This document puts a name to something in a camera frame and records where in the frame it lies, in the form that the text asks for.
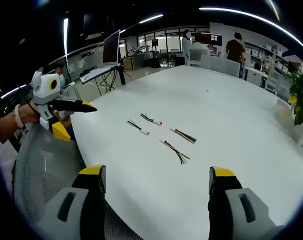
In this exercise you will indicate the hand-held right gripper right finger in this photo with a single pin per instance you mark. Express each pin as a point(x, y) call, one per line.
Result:
point(231, 197)

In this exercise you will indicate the shelf with white boxes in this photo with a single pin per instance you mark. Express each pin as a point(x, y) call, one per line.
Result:
point(266, 53)

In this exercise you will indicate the computer monitor on desk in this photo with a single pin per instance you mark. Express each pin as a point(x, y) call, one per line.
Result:
point(111, 48)

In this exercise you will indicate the black-legged laptop stand table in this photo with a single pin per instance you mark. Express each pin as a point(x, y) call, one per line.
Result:
point(98, 72)

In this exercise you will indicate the white chair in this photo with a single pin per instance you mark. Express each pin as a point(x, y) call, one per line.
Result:
point(221, 65)

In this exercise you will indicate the green potted plant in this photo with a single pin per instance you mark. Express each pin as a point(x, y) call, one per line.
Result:
point(301, 95)

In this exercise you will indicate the ceiling light strip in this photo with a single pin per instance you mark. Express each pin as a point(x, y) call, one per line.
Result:
point(151, 18)
point(254, 17)
point(65, 37)

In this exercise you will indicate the wall screen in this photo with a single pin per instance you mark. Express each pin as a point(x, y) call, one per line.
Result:
point(207, 39)

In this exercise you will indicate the person's left hand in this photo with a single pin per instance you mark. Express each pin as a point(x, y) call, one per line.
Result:
point(31, 115)

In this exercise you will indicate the pink wristband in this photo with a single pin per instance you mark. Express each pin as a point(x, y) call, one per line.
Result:
point(17, 116)

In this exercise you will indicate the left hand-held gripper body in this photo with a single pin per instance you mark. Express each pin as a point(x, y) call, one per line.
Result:
point(44, 92)

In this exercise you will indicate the grey mesh office chair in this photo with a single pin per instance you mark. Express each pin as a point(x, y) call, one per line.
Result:
point(41, 162)

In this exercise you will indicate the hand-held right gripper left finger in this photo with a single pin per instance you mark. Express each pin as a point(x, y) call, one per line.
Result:
point(73, 200)

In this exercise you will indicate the wooden cabinet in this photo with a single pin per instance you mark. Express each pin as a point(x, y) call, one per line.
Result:
point(128, 63)

